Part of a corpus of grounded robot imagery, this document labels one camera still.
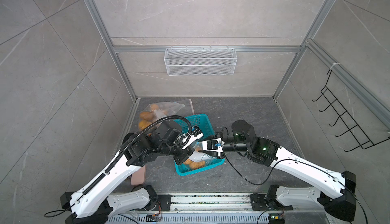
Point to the large yellow potato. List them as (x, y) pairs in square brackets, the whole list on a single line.
[(194, 165)]

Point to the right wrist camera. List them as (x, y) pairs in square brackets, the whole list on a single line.
[(214, 145)]

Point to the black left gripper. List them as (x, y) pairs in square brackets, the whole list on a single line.
[(185, 154)]

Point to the teal plastic basket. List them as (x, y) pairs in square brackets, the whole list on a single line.
[(203, 122)]

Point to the white mesh wall basket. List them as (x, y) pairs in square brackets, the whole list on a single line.
[(200, 62)]

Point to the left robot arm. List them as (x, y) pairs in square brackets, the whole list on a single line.
[(95, 203)]

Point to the clear plastic bag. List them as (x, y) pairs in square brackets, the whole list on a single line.
[(199, 156), (166, 109)]

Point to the clear pink-print zipper bag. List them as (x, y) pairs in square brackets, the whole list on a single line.
[(188, 109)]

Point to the pink rectangular case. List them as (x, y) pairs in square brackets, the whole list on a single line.
[(138, 178)]

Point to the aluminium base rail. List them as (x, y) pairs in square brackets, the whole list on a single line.
[(221, 208)]

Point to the black wire hook rack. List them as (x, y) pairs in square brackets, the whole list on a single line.
[(345, 118)]

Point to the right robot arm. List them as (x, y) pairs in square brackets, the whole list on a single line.
[(330, 190)]

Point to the smooth brown potato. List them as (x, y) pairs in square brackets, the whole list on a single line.
[(147, 115)]

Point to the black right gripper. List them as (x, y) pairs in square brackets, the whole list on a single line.
[(209, 152)]

